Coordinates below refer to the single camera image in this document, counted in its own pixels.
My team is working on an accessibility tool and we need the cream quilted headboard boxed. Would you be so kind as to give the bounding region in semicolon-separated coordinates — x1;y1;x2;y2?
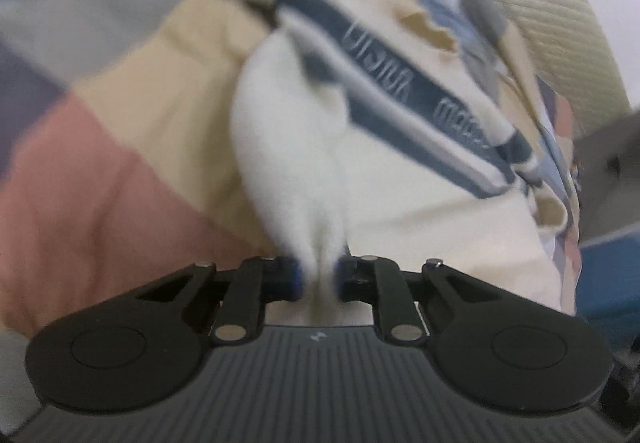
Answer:
450;0;632;144

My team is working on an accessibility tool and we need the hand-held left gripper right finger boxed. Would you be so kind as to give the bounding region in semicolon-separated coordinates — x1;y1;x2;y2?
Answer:
334;254;505;345

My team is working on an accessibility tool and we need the patchwork quilt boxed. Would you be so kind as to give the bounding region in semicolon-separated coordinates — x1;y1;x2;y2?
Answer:
0;0;586;339

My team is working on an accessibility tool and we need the blue fabric item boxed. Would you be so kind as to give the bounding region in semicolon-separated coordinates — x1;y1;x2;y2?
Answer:
575;230;640;324

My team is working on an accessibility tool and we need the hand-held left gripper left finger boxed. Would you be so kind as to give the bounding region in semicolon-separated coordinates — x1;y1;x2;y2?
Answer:
135;255;304;345

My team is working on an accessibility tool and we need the cream sweater with navy stripes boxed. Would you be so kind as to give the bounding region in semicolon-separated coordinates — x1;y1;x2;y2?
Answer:
185;0;576;329

